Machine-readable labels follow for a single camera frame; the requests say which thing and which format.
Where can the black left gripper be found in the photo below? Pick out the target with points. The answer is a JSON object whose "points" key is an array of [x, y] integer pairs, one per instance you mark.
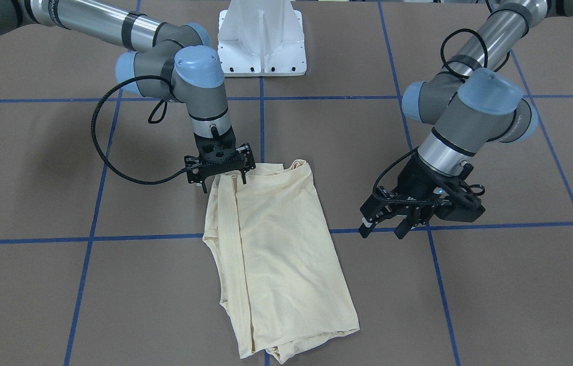
{"points": [[415, 179]]}

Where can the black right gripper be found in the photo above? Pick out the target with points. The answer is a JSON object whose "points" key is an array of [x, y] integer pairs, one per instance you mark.
{"points": [[194, 171]]}

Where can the cream long-sleeve graphic shirt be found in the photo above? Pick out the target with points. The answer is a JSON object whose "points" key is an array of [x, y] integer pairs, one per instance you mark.
{"points": [[281, 281]]}

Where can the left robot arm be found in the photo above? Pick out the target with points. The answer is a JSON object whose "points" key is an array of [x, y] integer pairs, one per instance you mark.
{"points": [[468, 104]]}

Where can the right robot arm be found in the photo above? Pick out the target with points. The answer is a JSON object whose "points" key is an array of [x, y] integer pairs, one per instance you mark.
{"points": [[175, 64]]}

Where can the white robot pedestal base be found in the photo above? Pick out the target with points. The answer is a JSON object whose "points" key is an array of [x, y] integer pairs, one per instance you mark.
{"points": [[261, 38]]}

